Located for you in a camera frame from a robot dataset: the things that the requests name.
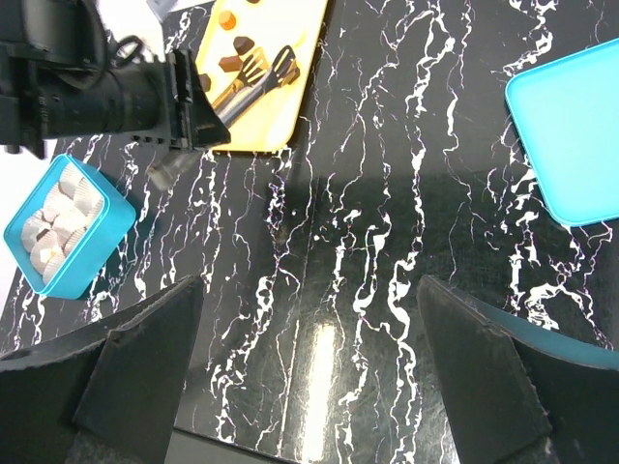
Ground yellow tray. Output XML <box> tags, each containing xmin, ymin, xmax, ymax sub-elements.
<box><xmin>195</xmin><ymin>1</ymin><xmax>328</xmax><ymax>152</ymax></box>

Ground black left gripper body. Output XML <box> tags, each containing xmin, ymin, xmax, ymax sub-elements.
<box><xmin>103</xmin><ymin>49</ymin><xmax>230</xmax><ymax>150</ymax></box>

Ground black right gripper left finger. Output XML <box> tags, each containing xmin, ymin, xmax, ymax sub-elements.
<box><xmin>1</xmin><ymin>276</ymin><xmax>202</xmax><ymax>463</ymax></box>

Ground brown chocolate block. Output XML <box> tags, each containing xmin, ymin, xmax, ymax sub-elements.
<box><xmin>219</xmin><ymin>55</ymin><xmax>243</xmax><ymax>73</ymax></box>

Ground dark chocolate edge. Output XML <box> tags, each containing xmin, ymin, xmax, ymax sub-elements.
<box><xmin>199</xmin><ymin>73</ymin><xmax>212</xmax><ymax>92</ymax></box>

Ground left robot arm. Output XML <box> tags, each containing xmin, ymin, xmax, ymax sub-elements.
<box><xmin>1</xmin><ymin>1</ymin><xmax>231</xmax><ymax>159</ymax></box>

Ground metal tongs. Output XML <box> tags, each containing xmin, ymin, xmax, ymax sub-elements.
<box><xmin>147</xmin><ymin>44</ymin><xmax>297</xmax><ymax>190</ymax></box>

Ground white chocolate bar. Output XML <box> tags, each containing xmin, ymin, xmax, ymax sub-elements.
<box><xmin>39</xmin><ymin>246</ymin><xmax>58</xmax><ymax>264</ymax></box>

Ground blue tin lid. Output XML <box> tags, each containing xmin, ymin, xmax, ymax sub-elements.
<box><xmin>505</xmin><ymin>40</ymin><xmax>618</xmax><ymax>227</ymax></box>

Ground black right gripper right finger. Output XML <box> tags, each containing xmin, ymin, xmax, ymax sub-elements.
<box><xmin>417</xmin><ymin>275</ymin><xmax>618</xmax><ymax>463</ymax></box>

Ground dark chocolate top piece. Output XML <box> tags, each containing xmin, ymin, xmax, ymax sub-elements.
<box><xmin>233</xmin><ymin>36</ymin><xmax>254</xmax><ymax>56</ymax></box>

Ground blue chocolate tin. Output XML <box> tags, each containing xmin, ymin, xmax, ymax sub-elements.
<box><xmin>3</xmin><ymin>155</ymin><xmax>136</xmax><ymax>300</ymax></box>

